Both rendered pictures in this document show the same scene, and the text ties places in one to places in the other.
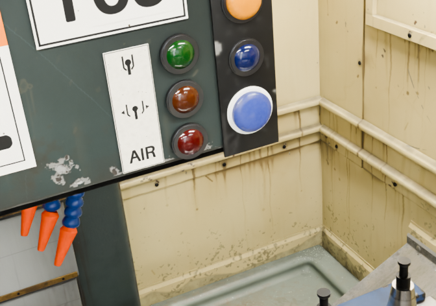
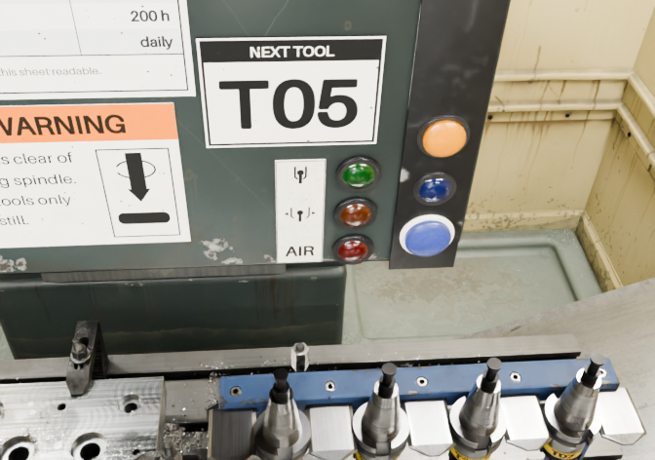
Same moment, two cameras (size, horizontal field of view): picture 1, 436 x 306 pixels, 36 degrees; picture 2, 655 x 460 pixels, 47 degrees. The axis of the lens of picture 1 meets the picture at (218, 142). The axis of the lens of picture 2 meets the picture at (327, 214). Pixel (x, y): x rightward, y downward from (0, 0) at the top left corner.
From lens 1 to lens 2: 0.18 m
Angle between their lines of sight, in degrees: 21
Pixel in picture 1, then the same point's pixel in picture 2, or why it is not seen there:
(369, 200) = (642, 210)
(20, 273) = not seen: hidden behind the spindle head
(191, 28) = (378, 152)
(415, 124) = not seen: outside the picture
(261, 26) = (459, 164)
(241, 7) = (438, 147)
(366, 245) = (620, 253)
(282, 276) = (517, 250)
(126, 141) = (285, 238)
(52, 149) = (209, 230)
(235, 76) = (417, 203)
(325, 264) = (569, 253)
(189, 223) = not seen: hidden behind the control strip
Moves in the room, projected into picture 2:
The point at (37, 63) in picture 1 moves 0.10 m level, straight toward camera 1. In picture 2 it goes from (206, 158) to (172, 286)
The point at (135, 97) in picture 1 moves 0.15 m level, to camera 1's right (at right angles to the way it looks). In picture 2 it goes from (302, 203) to (548, 261)
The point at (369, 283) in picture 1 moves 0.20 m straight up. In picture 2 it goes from (601, 302) to (631, 233)
